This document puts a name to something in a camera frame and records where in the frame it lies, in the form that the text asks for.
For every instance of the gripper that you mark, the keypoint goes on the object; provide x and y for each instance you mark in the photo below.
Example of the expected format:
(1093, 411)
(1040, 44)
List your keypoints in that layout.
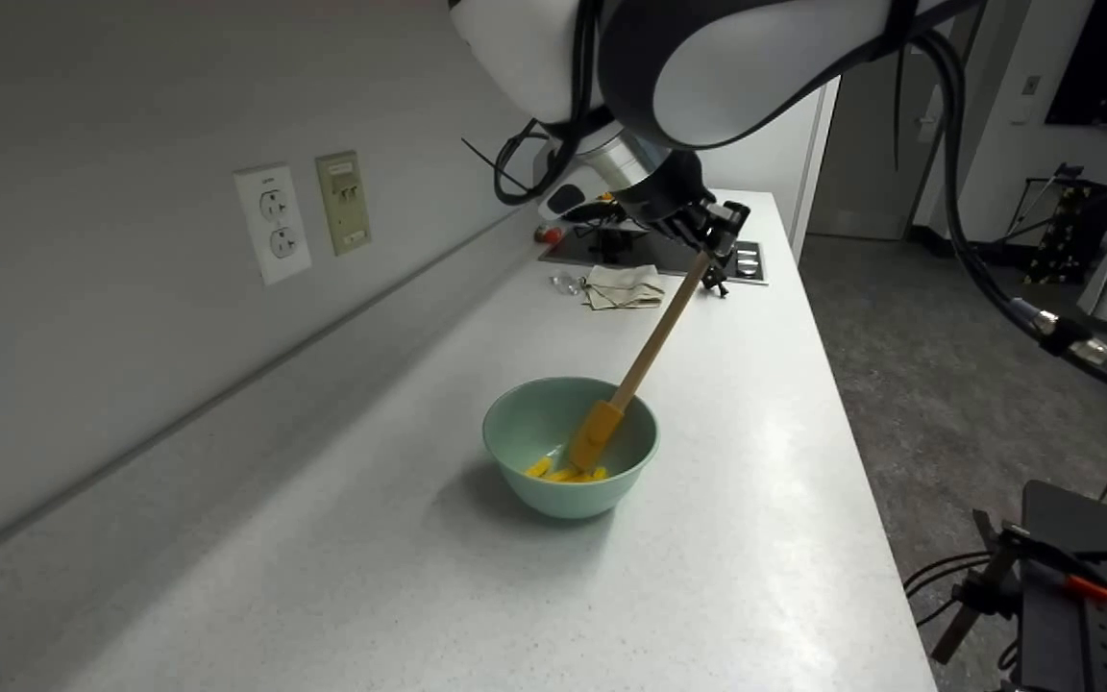
(671, 192)

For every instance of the wooden spatula with yellow head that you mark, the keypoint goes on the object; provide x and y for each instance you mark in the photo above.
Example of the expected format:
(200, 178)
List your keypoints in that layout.
(654, 344)

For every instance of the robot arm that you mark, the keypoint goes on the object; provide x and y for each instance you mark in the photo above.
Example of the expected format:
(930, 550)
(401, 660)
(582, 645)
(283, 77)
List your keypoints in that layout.
(736, 67)

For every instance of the teal bowl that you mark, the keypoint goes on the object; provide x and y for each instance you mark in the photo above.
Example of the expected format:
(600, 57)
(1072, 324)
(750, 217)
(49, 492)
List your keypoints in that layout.
(553, 481)

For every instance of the black cooktop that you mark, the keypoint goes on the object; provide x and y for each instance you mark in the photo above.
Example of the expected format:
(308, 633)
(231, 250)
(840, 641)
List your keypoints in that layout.
(669, 258)

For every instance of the folded beige cloth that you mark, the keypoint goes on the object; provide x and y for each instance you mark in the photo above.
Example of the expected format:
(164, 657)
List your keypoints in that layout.
(623, 286)

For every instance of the stove burner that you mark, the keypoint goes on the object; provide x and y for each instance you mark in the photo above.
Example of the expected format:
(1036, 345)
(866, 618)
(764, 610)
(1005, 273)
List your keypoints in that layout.
(611, 245)

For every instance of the small clear plastic piece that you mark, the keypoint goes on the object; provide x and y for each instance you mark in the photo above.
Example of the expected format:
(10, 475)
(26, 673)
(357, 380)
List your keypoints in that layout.
(565, 284)

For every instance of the small red object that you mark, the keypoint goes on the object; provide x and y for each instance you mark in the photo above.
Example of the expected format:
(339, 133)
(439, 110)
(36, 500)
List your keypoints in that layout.
(548, 234)

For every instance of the grey door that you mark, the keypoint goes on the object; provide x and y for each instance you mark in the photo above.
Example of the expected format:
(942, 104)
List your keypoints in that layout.
(866, 144)

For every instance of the heap of yellow food pieces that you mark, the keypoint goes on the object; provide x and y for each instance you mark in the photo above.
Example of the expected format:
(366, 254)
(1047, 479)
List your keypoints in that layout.
(558, 473)

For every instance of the black folding stand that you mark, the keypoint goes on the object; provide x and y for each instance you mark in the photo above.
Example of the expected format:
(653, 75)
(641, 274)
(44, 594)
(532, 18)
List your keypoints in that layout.
(1077, 226)

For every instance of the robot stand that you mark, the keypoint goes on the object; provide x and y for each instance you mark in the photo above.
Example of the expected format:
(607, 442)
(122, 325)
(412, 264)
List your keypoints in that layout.
(1106, 596)

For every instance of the small wall switch plate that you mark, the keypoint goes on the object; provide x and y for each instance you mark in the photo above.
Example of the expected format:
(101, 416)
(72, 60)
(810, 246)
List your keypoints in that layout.
(1031, 85)

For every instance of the beige switch plate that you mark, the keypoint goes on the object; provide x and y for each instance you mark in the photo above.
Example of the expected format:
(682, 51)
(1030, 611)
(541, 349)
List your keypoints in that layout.
(343, 202)

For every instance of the white wall socket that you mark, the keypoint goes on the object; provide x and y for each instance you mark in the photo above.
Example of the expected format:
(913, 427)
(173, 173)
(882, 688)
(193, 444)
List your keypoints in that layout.
(273, 223)

